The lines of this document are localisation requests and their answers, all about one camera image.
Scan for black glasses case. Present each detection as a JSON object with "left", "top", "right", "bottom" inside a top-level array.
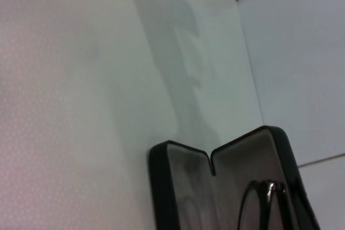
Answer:
[{"left": 148, "top": 125, "right": 322, "bottom": 230}]

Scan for black glasses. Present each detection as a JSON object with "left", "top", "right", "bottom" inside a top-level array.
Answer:
[{"left": 238, "top": 179, "right": 293, "bottom": 230}]

